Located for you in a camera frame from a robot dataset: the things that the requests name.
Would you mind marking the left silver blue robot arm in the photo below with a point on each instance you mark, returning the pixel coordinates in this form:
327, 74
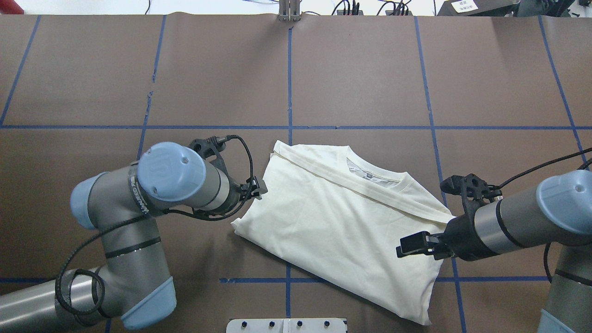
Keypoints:
122, 270

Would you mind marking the aluminium frame post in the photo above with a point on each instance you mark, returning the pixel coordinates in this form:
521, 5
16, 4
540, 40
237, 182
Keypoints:
289, 10

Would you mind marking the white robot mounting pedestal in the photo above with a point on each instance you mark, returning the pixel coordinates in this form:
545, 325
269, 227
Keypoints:
288, 325

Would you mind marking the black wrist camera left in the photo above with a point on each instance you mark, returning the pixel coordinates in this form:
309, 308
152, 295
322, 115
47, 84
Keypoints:
211, 147

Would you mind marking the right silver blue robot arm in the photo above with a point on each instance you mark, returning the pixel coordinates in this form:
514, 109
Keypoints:
556, 210

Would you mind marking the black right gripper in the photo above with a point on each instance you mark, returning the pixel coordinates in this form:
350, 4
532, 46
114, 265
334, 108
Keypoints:
463, 238

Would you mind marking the black box white label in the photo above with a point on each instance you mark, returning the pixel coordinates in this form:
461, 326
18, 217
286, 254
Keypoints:
478, 8

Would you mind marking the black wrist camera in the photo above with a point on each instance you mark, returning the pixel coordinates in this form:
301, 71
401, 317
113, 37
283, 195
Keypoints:
474, 192
211, 147

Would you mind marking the cream long-sleeve cat shirt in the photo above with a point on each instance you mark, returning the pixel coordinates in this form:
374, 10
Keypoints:
339, 217

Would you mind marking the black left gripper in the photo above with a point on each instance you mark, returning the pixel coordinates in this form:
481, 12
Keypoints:
254, 190

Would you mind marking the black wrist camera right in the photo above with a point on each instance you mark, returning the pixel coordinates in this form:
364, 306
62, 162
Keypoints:
474, 192

